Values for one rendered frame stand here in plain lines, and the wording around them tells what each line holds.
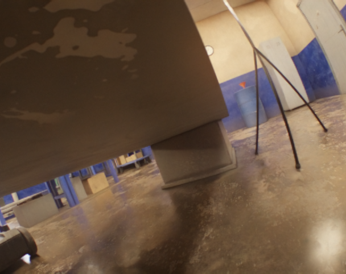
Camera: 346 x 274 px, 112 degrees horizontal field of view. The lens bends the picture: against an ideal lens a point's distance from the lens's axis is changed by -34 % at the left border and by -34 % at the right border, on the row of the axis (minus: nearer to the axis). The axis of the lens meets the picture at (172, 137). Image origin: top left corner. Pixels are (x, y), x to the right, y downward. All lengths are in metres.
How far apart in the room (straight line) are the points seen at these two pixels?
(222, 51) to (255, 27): 1.28
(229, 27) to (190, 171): 4.65
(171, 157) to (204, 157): 0.27
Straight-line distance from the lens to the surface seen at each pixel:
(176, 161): 1.47
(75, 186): 2.87
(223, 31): 5.43
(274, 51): 4.77
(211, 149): 1.39
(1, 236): 1.26
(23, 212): 2.35
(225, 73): 4.98
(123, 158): 5.56
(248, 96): 4.14
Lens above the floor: 0.38
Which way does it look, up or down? 1 degrees up
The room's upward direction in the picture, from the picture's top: 21 degrees counter-clockwise
